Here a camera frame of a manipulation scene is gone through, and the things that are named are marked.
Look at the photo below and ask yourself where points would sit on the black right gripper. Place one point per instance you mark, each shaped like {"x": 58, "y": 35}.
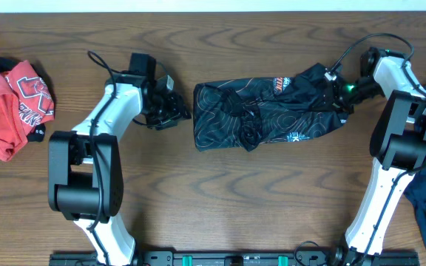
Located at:
{"x": 336, "y": 100}

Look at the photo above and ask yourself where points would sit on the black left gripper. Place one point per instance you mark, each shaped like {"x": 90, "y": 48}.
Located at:
{"x": 177, "y": 114}

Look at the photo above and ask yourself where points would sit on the black orange-patterned jersey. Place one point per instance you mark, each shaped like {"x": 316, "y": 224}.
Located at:
{"x": 247, "y": 112}

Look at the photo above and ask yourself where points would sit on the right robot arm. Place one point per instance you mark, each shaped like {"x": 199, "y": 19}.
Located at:
{"x": 397, "y": 145}

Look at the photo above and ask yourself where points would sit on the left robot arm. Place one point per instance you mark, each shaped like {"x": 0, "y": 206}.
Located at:
{"x": 85, "y": 179}

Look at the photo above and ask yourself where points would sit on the black garment under red shirt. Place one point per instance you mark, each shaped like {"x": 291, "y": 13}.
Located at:
{"x": 37, "y": 134}

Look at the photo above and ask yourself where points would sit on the red printed t-shirt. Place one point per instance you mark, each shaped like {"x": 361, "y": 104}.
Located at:
{"x": 25, "y": 102}

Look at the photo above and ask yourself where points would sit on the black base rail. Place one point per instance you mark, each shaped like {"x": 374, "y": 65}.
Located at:
{"x": 168, "y": 258}

